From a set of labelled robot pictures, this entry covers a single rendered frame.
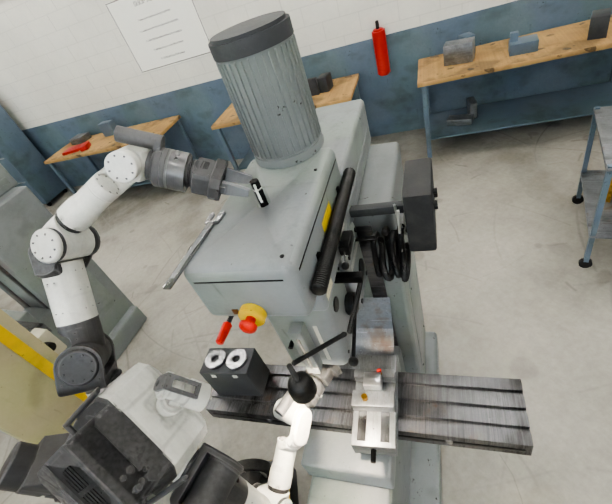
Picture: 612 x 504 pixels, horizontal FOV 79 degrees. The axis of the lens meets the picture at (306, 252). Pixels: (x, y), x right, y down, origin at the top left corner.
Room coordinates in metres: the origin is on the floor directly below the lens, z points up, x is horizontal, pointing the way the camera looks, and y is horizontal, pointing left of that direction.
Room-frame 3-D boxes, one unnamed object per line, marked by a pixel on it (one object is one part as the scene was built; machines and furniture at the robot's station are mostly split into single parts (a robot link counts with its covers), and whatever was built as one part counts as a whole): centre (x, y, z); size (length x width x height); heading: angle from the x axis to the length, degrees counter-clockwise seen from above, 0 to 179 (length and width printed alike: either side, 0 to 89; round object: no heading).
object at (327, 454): (0.78, 0.05, 0.81); 0.50 x 0.35 x 0.12; 153
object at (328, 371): (0.72, 0.12, 1.23); 0.13 x 0.12 x 0.10; 42
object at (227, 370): (1.01, 0.47, 1.05); 0.22 x 0.12 x 0.20; 65
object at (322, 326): (0.78, 0.05, 1.47); 0.21 x 0.19 x 0.32; 63
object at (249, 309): (0.57, 0.16, 1.76); 0.06 x 0.02 x 0.06; 63
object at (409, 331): (1.32, -0.23, 0.78); 0.50 x 0.47 x 1.56; 153
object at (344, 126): (1.22, -0.18, 1.66); 0.80 x 0.23 x 0.20; 153
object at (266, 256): (0.79, 0.04, 1.81); 0.47 x 0.26 x 0.16; 153
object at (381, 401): (0.67, -0.03, 1.04); 0.15 x 0.06 x 0.04; 66
